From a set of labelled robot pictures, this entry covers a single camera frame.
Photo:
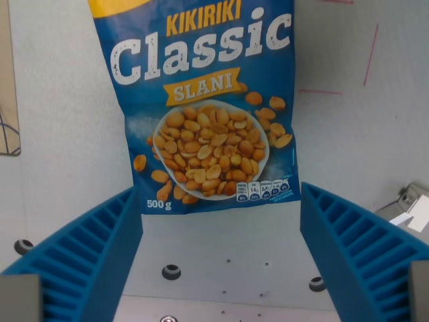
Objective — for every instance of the beige paper sheet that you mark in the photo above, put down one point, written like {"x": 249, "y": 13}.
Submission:
{"x": 8, "y": 84}

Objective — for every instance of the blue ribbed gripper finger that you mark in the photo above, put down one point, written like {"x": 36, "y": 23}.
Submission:
{"x": 83, "y": 255}
{"x": 365, "y": 248}

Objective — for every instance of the grey metal bracket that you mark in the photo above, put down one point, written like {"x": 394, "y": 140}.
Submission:
{"x": 403, "y": 208}

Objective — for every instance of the silver screw head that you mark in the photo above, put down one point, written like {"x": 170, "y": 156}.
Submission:
{"x": 168, "y": 318}

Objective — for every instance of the blue Kikiriki peanut bag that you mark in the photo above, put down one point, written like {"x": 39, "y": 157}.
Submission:
{"x": 207, "y": 107}

